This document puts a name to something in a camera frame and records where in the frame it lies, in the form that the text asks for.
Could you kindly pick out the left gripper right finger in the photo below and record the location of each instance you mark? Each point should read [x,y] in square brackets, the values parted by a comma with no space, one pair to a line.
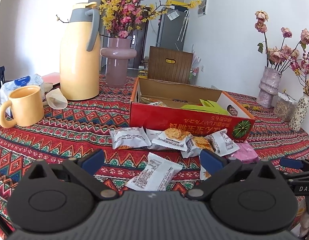
[221,170]

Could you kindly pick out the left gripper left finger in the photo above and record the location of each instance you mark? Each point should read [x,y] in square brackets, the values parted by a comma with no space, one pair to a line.
[81,172]

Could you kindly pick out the green snack packet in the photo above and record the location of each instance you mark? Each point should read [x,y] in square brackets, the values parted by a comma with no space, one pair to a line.
[206,106]

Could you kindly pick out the oat crisp snack packet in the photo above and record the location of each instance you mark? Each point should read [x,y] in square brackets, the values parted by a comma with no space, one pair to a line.
[158,103]

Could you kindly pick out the oat snack packet back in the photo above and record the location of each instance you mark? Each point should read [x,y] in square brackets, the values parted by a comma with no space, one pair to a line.
[222,143]

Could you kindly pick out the pink snack packet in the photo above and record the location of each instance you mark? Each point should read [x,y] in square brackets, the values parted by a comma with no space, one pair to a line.
[246,153]

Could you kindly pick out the patterned red tablecloth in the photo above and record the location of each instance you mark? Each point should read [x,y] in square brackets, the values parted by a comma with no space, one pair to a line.
[84,126]

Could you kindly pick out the white oat snack packet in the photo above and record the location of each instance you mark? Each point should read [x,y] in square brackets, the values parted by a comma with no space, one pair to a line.
[173,138]

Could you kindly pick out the fallen yellow petals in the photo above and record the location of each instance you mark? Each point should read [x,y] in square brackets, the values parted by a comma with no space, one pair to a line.
[252,107]

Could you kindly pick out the floral white vase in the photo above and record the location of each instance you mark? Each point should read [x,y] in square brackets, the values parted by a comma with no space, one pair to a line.
[300,113]

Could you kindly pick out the crumpled paper cup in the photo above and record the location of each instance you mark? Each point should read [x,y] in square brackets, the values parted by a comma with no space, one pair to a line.
[56,100]

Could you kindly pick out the yellow ceramic mug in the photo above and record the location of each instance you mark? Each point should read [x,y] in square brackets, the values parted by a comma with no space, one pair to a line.
[24,107]

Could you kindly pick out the red cardboard snack box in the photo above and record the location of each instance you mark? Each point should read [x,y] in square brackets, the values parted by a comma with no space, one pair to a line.
[238,124]

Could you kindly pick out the textured pink vase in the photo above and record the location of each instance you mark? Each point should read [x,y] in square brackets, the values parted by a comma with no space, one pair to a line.
[269,86]

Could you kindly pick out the yellow thermos jug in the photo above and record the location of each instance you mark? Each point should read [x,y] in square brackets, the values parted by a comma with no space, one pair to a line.
[79,62]

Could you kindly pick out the wooden chair back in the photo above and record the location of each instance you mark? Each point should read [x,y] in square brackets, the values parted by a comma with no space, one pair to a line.
[169,65]

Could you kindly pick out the pink glass vase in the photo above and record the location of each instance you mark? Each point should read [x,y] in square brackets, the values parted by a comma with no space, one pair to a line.
[117,53]

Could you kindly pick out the dried pink roses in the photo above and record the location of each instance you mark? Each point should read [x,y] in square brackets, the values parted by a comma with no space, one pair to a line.
[279,57]

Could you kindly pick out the dark entrance door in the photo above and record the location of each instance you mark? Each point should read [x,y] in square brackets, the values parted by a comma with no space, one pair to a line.
[138,41]

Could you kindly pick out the grey refrigerator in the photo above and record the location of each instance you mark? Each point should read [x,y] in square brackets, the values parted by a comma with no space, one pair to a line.
[172,28]

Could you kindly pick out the red yellow blossom branches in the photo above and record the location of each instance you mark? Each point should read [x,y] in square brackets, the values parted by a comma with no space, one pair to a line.
[121,17]

